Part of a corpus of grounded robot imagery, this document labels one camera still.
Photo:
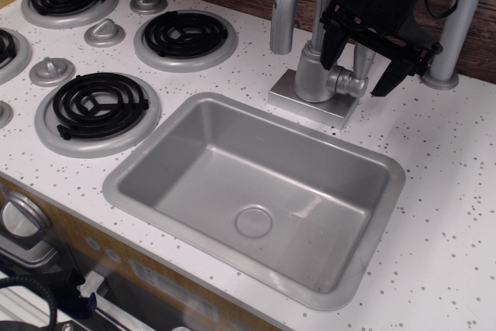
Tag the grey plastic sink basin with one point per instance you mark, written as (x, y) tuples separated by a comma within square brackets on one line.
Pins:
[(300, 211)]

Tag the grey oven door handle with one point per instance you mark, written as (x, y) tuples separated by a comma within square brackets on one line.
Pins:
[(40, 257)]

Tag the silver knob lower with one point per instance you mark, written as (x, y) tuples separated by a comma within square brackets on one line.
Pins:
[(52, 71)]

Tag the silver knob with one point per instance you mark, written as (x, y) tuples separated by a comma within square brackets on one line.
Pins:
[(104, 34), (147, 7), (52, 71)]

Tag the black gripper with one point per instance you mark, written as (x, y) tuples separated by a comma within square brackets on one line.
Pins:
[(388, 27)]

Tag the grey support pole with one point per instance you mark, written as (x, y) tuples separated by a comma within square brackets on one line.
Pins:
[(442, 73)]

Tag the silver knob top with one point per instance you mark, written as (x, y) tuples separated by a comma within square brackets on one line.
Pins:
[(147, 7)]

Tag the back left stove burner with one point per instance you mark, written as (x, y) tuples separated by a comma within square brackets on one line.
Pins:
[(66, 14)]

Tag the silver oven dial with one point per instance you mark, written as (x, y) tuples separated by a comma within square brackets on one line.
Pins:
[(22, 220)]

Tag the back right stove burner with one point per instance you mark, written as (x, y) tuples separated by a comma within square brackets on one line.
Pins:
[(185, 41)]

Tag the silver knob left edge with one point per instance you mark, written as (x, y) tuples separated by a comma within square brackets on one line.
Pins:
[(6, 114)]

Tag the silver knob middle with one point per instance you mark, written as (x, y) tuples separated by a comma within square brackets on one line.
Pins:
[(104, 34)]

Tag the left edge stove burner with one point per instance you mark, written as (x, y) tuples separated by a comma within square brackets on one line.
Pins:
[(16, 54)]

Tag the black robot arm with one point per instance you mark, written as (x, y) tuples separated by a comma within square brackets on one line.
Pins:
[(387, 27)]

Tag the silver faucet lever handle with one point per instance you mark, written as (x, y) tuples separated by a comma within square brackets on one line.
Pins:
[(352, 83)]

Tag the silver toy faucet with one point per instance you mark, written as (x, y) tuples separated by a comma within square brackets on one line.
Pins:
[(309, 91)]

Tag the front right stove burner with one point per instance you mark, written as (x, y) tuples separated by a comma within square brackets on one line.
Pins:
[(97, 115)]

